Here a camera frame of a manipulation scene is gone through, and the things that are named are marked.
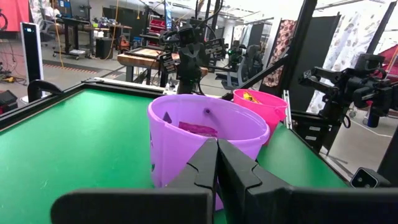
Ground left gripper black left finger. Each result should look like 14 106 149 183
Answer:
50 138 219 224

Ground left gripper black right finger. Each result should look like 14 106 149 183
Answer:
217 138 398 224

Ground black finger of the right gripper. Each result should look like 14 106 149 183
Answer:
179 46 192 80
190 45 203 80

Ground yellow candy packet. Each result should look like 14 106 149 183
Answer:
242 91 261 104

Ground purple candy packet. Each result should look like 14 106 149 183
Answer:
177 121 218 138

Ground pink halloween bucket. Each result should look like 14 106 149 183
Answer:
232 88 289 146

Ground wooden workbench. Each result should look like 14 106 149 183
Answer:
117 47 209 88

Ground black bin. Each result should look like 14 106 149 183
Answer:
95 37 114 60

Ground purple plastic bucket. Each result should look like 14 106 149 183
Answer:
147 94 271 212

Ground black labelled equipment base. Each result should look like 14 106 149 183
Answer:
290 110 341 153

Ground brown patterned cloth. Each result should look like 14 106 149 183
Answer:
262 19 297 88

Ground black workbench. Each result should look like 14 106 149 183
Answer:
52 17 133 60

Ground black flat panel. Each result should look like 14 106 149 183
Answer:
287 14 341 111

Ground person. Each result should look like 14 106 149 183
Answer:
44 0 64 19

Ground white tower appliance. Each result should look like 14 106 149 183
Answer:
19 21 45 85

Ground white floral curtain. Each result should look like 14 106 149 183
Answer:
306 0 398 114

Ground red hanging cloth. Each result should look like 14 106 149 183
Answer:
0 0 30 32

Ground red black toolbox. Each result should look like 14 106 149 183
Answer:
0 90 19 114

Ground red fabric canopy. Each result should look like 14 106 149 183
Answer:
379 43 398 82

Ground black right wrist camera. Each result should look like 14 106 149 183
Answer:
177 24 198 47

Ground black table-level camera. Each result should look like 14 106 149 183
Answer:
350 167 391 189

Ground black diagonal frame brace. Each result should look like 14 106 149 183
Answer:
221 55 289 101

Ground yellow hanging cable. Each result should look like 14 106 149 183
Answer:
51 0 65 69
104 0 121 60

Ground black rig upright post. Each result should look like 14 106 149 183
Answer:
285 0 318 94

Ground black arch handle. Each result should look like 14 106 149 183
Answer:
27 79 63 103

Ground black aluminium table frame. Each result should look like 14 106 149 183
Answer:
0 77 354 184

